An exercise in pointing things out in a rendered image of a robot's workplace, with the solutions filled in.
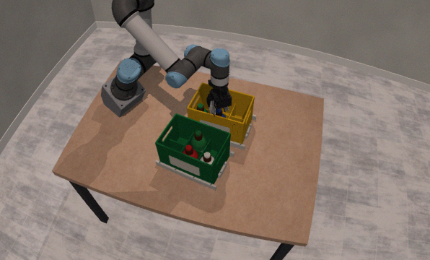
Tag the green plastic crate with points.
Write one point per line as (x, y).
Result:
(183, 129)

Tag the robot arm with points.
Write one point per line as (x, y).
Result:
(152, 49)

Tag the yellow divided crate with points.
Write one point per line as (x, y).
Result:
(236, 118)

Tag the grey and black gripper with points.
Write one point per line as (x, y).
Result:
(220, 102)

